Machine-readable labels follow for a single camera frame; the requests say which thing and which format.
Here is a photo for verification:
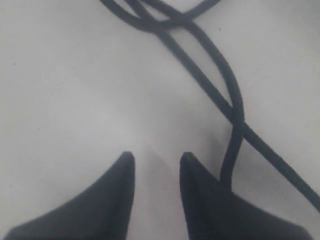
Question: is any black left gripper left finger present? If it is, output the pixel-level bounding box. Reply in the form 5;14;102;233
5;151;135;240

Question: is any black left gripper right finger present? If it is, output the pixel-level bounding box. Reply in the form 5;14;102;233
179;152;312;240

